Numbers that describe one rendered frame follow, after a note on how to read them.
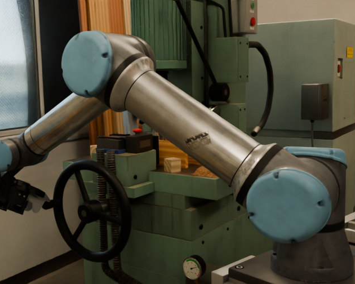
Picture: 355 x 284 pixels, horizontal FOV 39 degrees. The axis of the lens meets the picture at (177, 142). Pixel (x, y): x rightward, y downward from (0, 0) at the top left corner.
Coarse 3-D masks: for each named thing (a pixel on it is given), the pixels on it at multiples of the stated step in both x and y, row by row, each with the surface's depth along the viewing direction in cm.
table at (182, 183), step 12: (192, 168) 151; (84, 180) 164; (156, 180) 147; (168, 180) 144; (180, 180) 142; (192, 180) 140; (204, 180) 138; (216, 180) 136; (108, 192) 146; (132, 192) 140; (144, 192) 144; (168, 192) 145; (180, 192) 143; (192, 192) 140; (204, 192) 138; (216, 192) 136; (228, 192) 142
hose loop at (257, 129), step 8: (256, 48) 189; (264, 48) 190; (264, 56) 193; (272, 72) 199; (272, 80) 200; (272, 88) 201; (272, 96) 201; (264, 112) 200; (264, 120) 199; (256, 128) 195
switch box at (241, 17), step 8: (232, 0) 174; (240, 0) 172; (248, 0) 173; (256, 0) 178; (232, 8) 174; (240, 8) 172; (248, 8) 173; (256, 8) 178; (232, 16) 175; (240, 16) 173; (248, 16) 174; (256, 16) 179; (232, 24) 175; (240, 24) 173; (248, 24) 174; (256, 24) 179; (240, 32) 174; (248, 32) 175; (256, 32) 180
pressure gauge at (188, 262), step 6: (186, 258) 136; (192, 258) 135; (198, 258) 136; (186, 264) 137; (192, 264) 136; (198, 264) 134; (204, 264) 136; (186, 270) 137; (192, 270) 136; (198, 270) 135; (204, 270) 136; (192, 276) 136; (198, 276) 135; (198, 282) 138
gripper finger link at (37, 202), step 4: (28, 196) 132; (32, 196) 133; (36, 196) 135; (28, 200) 132; (32, 200) 133; (36, 200) 134; (40, 200) 135; (44, 200) 136; (48, 200) 138; (32, 204) 134; (36, 204) 134; (40, 204) 136; (36, 208) 134; (40, 208) 136; (36, 212) 135
